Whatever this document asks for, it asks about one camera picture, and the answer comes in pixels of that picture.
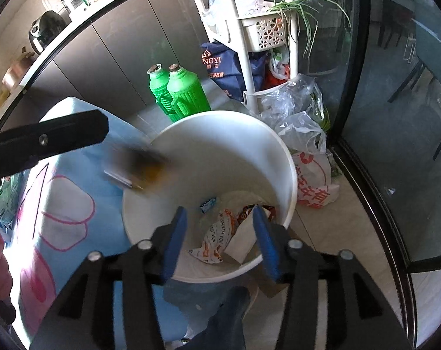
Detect white plastic storage rack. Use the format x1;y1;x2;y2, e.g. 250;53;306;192
182;0;301;115

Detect red brown snack wrapper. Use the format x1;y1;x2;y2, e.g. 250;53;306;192
238;204;276;223

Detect glass sliding door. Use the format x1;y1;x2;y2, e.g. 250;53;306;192
315;0;441;350

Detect person's blue jeans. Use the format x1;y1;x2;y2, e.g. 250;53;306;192
180;286;252;350

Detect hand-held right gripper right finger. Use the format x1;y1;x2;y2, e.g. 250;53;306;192
252;204;414;350

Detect black air fryer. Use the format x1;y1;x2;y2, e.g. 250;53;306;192
28;10;68;53

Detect red print white plastic bag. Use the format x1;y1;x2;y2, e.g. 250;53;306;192
279;111;341;208

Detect navy shopping bag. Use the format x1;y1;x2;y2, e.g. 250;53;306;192
200;41;270;103

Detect white orange printed plastic bag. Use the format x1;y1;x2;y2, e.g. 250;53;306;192
187;208;243;263

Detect bunch of green onions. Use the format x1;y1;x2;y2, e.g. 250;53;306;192
269;0;352;57

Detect green snack wrapper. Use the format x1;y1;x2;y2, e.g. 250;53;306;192
0;175;24;234

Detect bronze cooking pot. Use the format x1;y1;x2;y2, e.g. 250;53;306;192
2;45;36;90

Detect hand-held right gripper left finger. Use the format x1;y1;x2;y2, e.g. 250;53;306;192
29;206;188;350

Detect green plastic bottle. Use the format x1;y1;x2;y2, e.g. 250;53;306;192
148;64;177;123
167;64;212;123

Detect dark kitchen counter cabinets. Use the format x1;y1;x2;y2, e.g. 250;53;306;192
0;0;221;132

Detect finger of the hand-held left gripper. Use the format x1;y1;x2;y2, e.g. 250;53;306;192
0;109;109;194

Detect white paper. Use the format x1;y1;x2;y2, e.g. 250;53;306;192
224;215;265;263

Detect small blue packet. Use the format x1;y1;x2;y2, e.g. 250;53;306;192
199;196;219;214

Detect white plastic bucket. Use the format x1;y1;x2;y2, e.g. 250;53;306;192
122;111;298;283

